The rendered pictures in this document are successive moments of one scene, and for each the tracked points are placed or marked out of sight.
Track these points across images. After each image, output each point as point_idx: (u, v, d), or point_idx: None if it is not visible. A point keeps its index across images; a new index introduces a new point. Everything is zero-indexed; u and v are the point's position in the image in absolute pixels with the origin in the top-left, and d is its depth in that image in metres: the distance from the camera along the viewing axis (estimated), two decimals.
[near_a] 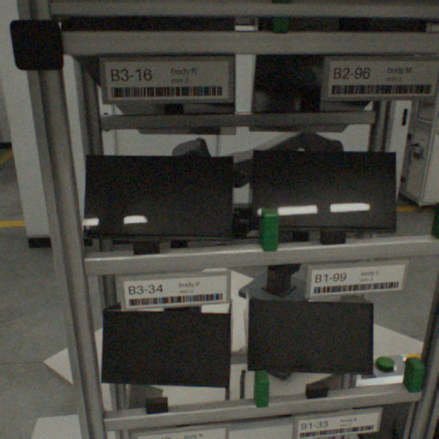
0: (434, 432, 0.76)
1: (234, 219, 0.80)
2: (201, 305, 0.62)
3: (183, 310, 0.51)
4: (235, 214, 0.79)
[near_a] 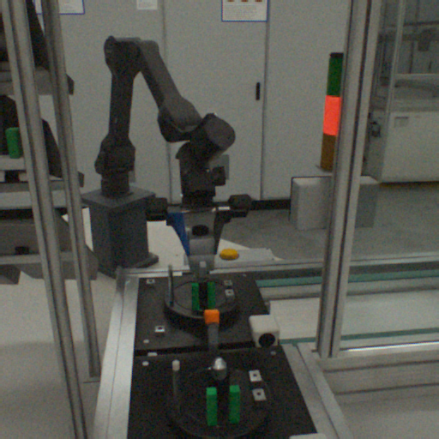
0: None
1: (227, 215, 0.79)
2: None
3: None
4: (229, 213, 0.78)
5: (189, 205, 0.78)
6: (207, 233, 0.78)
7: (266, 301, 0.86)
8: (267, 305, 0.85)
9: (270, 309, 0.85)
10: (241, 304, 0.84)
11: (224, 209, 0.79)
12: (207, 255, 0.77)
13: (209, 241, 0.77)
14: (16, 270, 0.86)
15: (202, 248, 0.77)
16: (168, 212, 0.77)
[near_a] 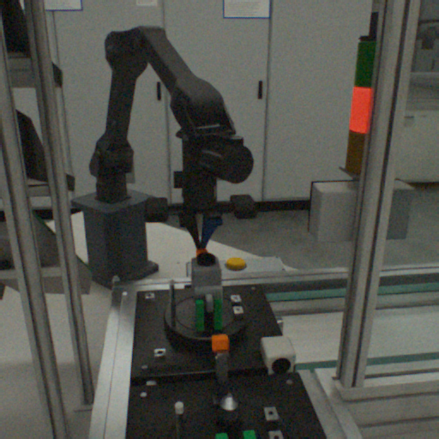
0: None
1: None
2: None
3: None
4: None
5: None
6: (213, 262, 0.70)
7: (278, 318, 0.77)
8: (279, 323, 0.76)
9: (283, 327, 0.77)
10: (250, 322, 0.75)
11: None
12: (213, 286, 0.69)
13: (216, 272, 0.69)
14: (0, 284, 0.78)
15: (208, 279, 0.69)
16: None
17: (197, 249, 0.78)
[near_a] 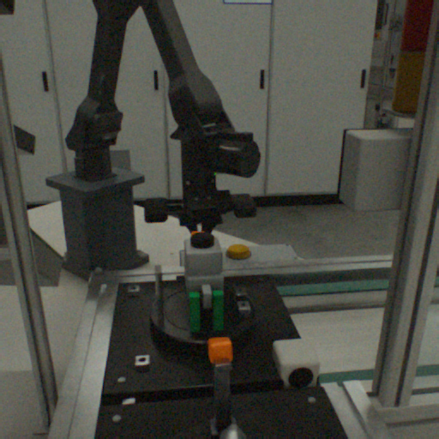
0: None
1: (216, 221, 0.76)
2: None
3: None
4: (218, 224, 0.75)
5: None
6: (213, 244, 0.55)
7: None
8: None
9: None
10: (259, 321, 0.60)
11: None
12: (213, 275, 0.54)
13: (215, 255, 0.53)
14: None
15: (206, 266, 0.54)
16: (182, 220, 0.75)
17: (193, 231, 0.61)
